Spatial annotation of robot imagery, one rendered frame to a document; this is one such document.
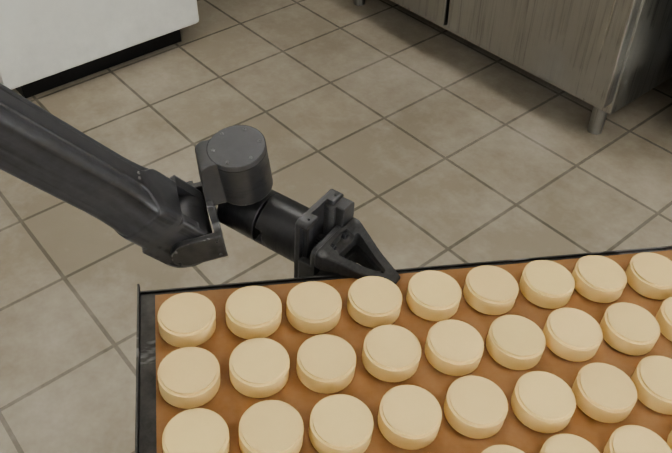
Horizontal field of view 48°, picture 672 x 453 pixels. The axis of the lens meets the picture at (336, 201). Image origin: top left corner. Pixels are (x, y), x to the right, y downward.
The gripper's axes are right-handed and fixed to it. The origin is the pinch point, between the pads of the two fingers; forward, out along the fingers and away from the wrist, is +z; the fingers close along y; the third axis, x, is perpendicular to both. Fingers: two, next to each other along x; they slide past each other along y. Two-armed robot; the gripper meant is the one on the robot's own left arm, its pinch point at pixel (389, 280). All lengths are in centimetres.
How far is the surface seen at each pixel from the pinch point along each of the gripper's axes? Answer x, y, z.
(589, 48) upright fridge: -171, 59, -23
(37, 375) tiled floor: -8, 102, -94
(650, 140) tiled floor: -188, 93, 2
